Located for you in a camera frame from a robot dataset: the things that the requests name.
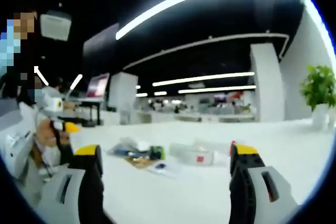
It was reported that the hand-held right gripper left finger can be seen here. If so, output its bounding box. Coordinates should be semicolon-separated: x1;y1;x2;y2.
39;144;114;224

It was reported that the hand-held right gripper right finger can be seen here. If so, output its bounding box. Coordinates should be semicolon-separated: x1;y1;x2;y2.
229;141;300;224

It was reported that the clear bag of skincare products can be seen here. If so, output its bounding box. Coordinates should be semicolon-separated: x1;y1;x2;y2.
107;136;152;157

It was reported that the clear plastic bag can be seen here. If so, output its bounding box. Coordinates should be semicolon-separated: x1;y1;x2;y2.
169;141;232;167

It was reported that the green skincare bottle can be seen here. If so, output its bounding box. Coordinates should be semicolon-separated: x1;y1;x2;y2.
150;145;166;161

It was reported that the person's left hand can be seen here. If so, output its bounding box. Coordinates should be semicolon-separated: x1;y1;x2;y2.
33;118;61;149

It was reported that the black-legged office desk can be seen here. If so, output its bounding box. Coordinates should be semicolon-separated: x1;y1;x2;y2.
61;97;106;127

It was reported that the slanted ceiling light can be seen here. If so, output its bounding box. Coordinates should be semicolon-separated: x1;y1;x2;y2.
69;73;83;91
33;66;49;87

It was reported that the computer monitor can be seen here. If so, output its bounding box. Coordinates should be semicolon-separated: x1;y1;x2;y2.
87;73;110;98

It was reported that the narrow white pillar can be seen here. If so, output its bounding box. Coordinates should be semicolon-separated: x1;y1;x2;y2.
108;72;139;125

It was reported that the white paper sheet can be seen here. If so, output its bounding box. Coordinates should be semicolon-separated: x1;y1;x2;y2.
146;161;182;179

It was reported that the ceiling air conditioner unit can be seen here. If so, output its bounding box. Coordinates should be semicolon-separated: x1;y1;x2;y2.
39;10;72;41

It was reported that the straight ceiling light strip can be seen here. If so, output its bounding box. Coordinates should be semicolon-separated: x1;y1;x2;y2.
177;85;257;94
152;71;256;87

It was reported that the wide white pillar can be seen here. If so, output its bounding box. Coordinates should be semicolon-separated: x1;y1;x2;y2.
249;42;286;123

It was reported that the white plant pot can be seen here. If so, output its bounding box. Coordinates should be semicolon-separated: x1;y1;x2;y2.
311;103;332;130

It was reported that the green potted plant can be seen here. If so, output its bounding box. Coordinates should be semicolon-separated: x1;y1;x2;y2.
299;64;336;112

